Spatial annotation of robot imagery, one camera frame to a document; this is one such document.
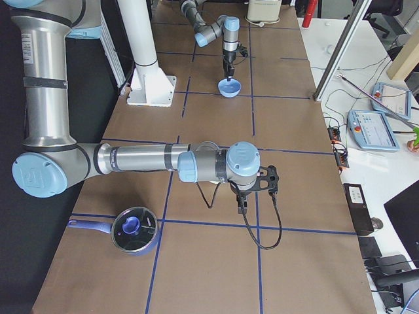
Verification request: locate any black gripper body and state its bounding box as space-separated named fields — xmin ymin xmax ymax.
xmin=223 ymin=50 xmax=236 ymax=67
xmin=230 ymin=183 xmax=250 ymax=213

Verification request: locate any blue bowl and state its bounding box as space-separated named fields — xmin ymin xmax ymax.
xmin=217 ymin=78 xmax=242 ymax=98

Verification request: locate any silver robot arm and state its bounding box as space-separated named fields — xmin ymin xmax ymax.
xmin=4 ymin=1 xmax=262 ymax=213
xmin=179 ymin=0 xmax=240 ymax=81

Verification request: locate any white appliance box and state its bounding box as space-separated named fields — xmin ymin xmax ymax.
xmin=246 ymin=0 xmax=282 ymax=23

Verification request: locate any red cylinder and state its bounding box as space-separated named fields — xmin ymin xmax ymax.
xmin=302 ymin=0 xmax=318 ymax=29

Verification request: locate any orange black connector strip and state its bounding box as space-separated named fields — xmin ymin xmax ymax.
xmin=327 ymin=126 xmax=350 ymax=173

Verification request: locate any purple pot with glass lid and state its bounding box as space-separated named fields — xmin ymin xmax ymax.
xmin=67 ymin=207 xmax=160 ymax=256

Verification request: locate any black power adapter box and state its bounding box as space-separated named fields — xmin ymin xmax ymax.
xmin=343 ymin=183 xmax=374 ymax=236

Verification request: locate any near teach pendant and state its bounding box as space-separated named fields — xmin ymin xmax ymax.
xmin=347 ymin=110 xmax=400 ymax=152

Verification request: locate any teach pendant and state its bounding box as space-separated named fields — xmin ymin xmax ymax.
xmin=347 ymin=110 xmax=400 ymax=152
xmin=372 ymin=82 xmax=412 ymax=120

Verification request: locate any black monitor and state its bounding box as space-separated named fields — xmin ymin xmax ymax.
xmin=384 ymin=181 xmax=419 ymax=267

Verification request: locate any far teach pendant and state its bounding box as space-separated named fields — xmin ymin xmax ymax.
xmin=372 ymin=82 xmax=412 ymax=120

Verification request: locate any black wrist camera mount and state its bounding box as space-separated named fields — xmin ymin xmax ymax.
xmin=252 ymin=165 xmax=280 ymax=194

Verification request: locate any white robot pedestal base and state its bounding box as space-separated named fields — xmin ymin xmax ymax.
xmin=118 ymin=0 xmax=177 ymax=107

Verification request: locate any aluminium frame post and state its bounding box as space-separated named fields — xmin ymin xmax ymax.
xmin=313 ymin=0 xmax=372 ymax=101

